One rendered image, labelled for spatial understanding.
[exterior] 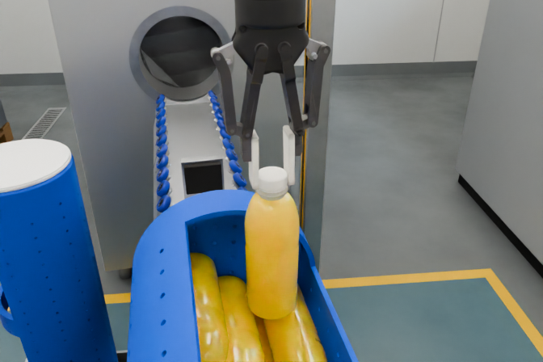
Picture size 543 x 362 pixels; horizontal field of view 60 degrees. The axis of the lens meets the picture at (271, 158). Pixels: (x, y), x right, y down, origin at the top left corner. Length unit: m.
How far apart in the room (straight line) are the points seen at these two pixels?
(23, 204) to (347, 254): 1.73
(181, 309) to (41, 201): 0.78
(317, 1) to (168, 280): 0.81
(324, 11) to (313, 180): 0.48
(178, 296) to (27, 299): 0.91
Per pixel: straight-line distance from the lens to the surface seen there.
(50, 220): 1.32
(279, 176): 0.59
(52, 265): 1.39
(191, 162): 1.13
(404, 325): 2.27
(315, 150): 1.34
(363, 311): 2.29
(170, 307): 0.57
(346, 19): 5.09
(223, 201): 0.69
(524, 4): 2.74
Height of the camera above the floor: 1.61
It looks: 28 degrees down
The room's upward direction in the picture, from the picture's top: straight up
